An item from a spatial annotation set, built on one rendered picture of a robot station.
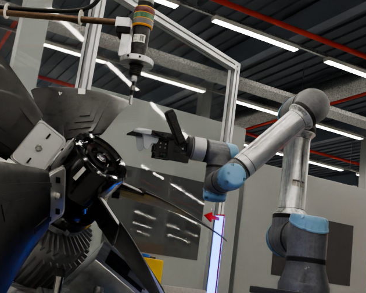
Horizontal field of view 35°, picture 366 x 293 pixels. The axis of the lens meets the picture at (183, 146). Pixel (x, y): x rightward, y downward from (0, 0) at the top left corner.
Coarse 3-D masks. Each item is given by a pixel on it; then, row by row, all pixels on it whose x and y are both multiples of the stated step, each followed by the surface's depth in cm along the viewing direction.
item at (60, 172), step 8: (64, 168) 100; (56, 176) 98; (64, 176) 100; (56, 184) 98; (64, 184) 101; (64, 192) 101; (56, 200) 99; (64, 200) 101; (56, 208) 99; (64, 208) 102; (56, 216) 100
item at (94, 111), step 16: (48, 96) 131; (80, 96) 132; (96, 96) 134; (112, 96) 136; (48, 112) 125; (64, 112) 125; (80, 112) 125; (96, 112) 125; (112, 112) 127; (64, 128) 120; (80, 128) 119; (96, 128) 119
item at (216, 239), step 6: (222, 216) 139; (216, 222) 140; (222, 222) 139; (216, 228) 139; (216, 234) 139; (216, 240) 138; (216, 246) 138; (216, 252) 137; (216, 258) 137; (210, 264) 138; (216, 264) 136; (210, 270) 137; (216, 270) 136; (210, 276) 137; (216, 276) 136; (210, 282) 136; (210, 288) 136
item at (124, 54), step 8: (120, 24) 121; (128, 24) 121; (120, 32) 120; (128, 32) 120; (120, 40) 120; (128, 40) 120; (120, 48) 120; (128, 48) 121; (120, 56) 120; (128, 56) 117; (136, 56) 117; (144, 56) 117; (128, 64) 120; (144, 64) 119; (152, 64) 119
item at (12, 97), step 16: (0, 64) 105; (0, 80) 103; (16, 80) 105; (0, 96) 102; (16, 96) 104; (0, 112) 102; (16, 112) 103; (32, 112) 105; (0, 128) 102; (16, 128) 103; (32, 128) 104; (0, 144) 102; (16, 144) 103
